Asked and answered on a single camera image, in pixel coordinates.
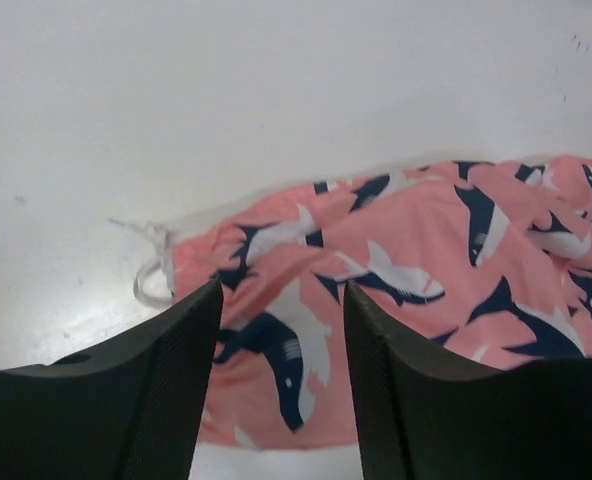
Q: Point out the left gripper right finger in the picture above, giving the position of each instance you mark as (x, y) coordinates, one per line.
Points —
(424, 412)

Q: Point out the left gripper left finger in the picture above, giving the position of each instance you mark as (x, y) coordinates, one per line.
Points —
(127, 408)

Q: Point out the pink shark print shorts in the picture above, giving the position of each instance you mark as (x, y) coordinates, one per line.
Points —
(492, 261)

